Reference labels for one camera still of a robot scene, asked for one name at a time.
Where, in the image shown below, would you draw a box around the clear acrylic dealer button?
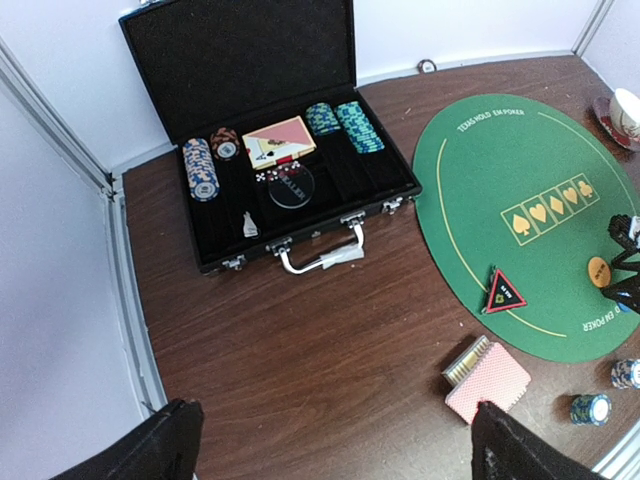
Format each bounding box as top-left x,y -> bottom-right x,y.
268,169 -> 315,209

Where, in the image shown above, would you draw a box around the orange big blind button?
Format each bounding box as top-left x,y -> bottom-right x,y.
587,256 -> 612,289

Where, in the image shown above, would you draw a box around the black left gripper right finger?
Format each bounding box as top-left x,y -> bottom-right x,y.
471,401 -> 602,480

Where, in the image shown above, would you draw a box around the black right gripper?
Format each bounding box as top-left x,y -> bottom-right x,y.
602,214 -> 639,313

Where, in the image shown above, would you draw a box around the red patterned saucer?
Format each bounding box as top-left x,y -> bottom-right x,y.
592,96 -> 639,153

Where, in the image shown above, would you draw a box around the white patterned teacup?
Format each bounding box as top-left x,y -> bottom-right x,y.
609,88 -> 640,140

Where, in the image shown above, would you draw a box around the red-backed card deck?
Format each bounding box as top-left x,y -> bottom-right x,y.
445,342 -> 531,425

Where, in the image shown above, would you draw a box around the black orange chip row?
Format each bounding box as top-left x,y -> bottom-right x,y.
210,127 -> 240,161

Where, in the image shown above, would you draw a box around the green round poker mat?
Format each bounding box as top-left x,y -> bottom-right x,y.
414,94 -> 639,363

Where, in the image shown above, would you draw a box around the black poker set case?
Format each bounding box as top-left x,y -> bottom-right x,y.
119,1 -> 422,274

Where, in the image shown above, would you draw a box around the lone chip by wall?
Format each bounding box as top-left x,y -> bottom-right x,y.
417,59 -> 438,74

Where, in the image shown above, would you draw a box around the gold card deck box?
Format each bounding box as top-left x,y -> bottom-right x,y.
441,335 -> 491,387

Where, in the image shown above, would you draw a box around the black red triangle all-in button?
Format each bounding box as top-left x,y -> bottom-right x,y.
481,267 -> 528,314

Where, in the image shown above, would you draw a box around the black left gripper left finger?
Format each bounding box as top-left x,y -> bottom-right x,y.
56,399 -> 204,480

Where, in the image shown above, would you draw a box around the blue tan chip row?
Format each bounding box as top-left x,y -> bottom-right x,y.
182,138 -> 220,202

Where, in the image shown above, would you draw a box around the dark green chip row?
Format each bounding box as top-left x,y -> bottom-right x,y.
305,102 -> 341,136

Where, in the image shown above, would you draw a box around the teal chip row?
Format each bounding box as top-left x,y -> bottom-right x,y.
334,101 -> 385,154

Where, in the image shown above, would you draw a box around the small silver case keys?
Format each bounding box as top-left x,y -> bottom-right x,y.
243,211 -> 260,238

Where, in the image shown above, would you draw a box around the green blue chip stack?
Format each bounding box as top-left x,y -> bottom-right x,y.
570,394 -> 612,426

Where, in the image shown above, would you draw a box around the boxed card deck in case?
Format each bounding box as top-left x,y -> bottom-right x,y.
242,116 -> 317,171

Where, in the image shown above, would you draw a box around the blue tan chip stack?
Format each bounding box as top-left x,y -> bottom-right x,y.
611,359 -> 639,389

